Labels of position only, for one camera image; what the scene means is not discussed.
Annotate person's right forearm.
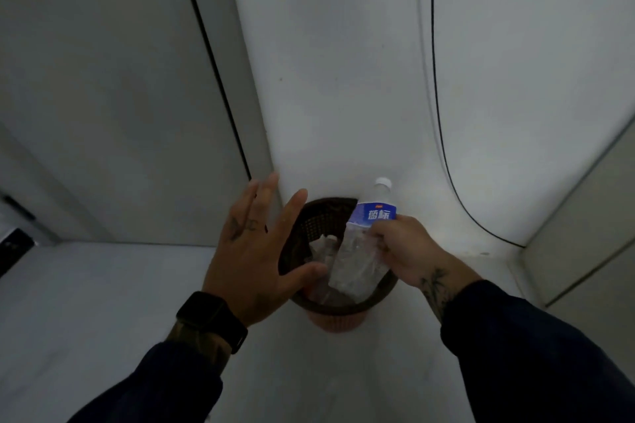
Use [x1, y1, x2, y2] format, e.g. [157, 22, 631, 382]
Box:
[421, 269, 635, 423]

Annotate brown mesh waste basket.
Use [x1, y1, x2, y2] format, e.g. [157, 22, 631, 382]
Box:
[278, 197, 399, 334]

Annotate black cable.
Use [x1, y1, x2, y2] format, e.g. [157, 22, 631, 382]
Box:
[430, 0, 526, 249]

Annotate person's left forearm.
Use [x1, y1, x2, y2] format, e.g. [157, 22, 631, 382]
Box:
[67, 321, 234, 423]

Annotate black smartwatch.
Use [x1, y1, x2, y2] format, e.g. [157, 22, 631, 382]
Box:
[176, 291, 249, 355]

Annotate grey cabinet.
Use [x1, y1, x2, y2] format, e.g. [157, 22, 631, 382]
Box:
[521, 115, 635, 384]

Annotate clear plastic water bottle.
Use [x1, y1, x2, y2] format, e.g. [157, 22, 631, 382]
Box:
[327, 177, 398, 304]

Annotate person's left hand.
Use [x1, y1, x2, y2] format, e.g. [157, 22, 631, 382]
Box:
[202, 172, 328, 328]

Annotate crumpled plastic bottles in basket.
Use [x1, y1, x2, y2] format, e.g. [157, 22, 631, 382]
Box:
[307, 234, 343, 305]

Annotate black device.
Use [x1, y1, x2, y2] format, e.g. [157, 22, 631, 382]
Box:
[0, 228, 35, 278]

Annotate person's right hand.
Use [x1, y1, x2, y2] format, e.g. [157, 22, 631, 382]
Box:
[368, 214, 483, 323]

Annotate grey door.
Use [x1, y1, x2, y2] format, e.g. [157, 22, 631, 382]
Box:
[0, 0, 253, 248]

